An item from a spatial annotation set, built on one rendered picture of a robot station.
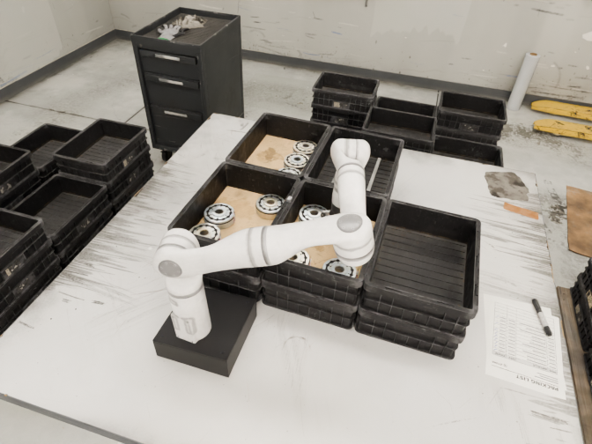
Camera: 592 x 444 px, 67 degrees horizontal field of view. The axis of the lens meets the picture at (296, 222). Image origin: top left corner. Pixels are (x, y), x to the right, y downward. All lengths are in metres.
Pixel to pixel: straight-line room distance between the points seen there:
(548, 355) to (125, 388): 1.21
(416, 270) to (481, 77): 3.41
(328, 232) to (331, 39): 3.83
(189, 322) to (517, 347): 0.96
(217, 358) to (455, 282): 0.73
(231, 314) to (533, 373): 0.88
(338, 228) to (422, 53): 3.74
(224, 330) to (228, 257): 0.34
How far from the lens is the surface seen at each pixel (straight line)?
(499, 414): 1.39
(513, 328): 1.58
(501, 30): 4.55
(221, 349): 1.26
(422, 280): 1.42
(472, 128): 2.99
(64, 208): 2.50
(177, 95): 3.01
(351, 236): 0.94
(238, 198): 1.63
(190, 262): 1.04
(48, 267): 2.21
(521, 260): 1.82
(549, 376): 1.52
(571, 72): 4.76
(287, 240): 0.97
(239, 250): 1.00
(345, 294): 1.29
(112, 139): 2.75
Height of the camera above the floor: 1.84
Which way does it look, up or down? 41 degrees down
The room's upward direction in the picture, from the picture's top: 3 degrees clockwise
